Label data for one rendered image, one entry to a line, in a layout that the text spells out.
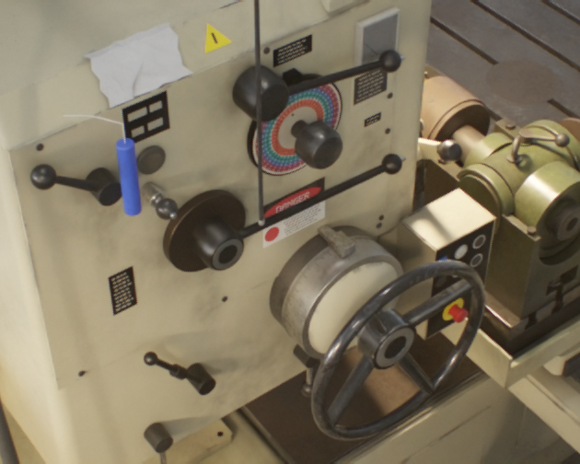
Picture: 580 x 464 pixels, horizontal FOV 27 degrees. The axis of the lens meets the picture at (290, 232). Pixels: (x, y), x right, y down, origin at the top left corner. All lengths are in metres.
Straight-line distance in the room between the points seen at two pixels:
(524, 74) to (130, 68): 1.71
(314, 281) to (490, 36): 1.46
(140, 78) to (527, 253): 1.03
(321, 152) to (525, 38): 1.61
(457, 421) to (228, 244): 1.32
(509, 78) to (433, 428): 0.93
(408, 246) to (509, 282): 0.36
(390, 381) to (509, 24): 1.10
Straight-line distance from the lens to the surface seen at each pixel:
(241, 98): 1.75
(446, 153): 2.16
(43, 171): 1.62
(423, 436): 2.97
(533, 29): 3.41
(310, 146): 1.82
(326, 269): 2.05
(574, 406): 2.82
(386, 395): 2.90
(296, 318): 2.07
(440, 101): 2.61
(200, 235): 1.85
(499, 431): 3.26
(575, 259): 2.58
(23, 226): 1.71
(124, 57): 1.69
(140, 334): 1.98
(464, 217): 2.25
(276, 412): 2.85
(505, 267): 2.52
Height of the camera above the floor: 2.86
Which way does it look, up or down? 43 degrees down
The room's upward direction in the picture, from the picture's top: straight up
